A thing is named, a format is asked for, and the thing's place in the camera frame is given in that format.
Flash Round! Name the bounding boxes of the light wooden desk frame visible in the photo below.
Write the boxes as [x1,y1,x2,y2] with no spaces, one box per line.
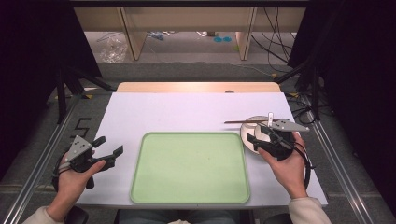
[73,6,307,62]

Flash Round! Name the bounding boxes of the black curtain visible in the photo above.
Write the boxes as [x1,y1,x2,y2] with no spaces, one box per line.
[288,0,396,216]
[0,0,104,181]

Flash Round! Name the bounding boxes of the person's right hand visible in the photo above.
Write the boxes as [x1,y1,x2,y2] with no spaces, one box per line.
[257,132,308,199]

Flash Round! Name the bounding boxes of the clear plastic bag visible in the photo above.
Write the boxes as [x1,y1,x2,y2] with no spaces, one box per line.
[98,36,129,64]

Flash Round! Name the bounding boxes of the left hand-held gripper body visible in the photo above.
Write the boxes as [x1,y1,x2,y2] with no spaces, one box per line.
[64,135,110,190]

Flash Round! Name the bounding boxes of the green plastic tray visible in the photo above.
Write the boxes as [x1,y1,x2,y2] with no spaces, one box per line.
[129,131,251,205]

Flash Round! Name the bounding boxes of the black chair armrest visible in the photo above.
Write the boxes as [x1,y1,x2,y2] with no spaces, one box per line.
[64,205,90,224]
[262,212,294,224]

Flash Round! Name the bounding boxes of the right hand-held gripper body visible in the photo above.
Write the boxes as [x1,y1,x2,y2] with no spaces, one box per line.
[261,119,311,161]

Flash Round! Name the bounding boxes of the black tripod stand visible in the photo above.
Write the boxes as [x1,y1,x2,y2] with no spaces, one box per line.
[55,63,114,125]
[274,57,322,121]

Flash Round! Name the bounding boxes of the bundle of black floor cables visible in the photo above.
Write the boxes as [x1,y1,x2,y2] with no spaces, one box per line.
[250,7,328,125]

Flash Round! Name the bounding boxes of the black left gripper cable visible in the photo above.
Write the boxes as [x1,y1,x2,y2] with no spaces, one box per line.
[50,151,69,193]

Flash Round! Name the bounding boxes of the white round plate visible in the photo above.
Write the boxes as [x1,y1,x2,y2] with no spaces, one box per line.
[239,115,297,156]

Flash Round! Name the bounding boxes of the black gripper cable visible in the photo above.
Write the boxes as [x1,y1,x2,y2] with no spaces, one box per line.
[290,140,314,190]
[50,151,69,193]

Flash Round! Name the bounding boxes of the person's left hand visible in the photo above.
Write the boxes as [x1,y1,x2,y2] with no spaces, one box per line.
[56,151,106,208]

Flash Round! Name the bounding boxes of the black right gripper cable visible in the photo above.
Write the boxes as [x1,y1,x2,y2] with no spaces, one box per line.
[290,140,314,190]

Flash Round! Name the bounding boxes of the white foam board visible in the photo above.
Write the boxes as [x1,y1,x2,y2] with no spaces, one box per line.
[76,91,329,209]

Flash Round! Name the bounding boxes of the dark wooden chopsticks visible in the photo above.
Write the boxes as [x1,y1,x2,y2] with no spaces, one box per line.
[223,119,273,125]

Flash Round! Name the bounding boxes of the aluminium floor rail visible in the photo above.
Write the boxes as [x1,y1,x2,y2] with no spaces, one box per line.
[299,92,376,224]
[1,94,82,224]

